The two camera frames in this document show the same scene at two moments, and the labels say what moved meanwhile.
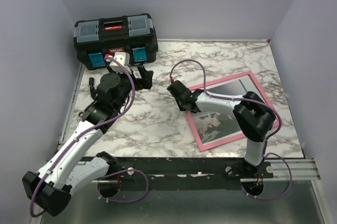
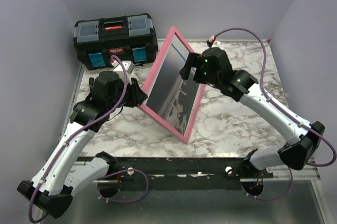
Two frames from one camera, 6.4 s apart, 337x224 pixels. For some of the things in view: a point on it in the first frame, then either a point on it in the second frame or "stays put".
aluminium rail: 301,169 stays put
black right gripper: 179,106 → 194,60
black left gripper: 145,82 → 137,95
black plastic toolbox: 93,40 stays put
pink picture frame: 212,129 → 172,102
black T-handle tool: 91,83 stays put
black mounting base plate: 188,173 stays put
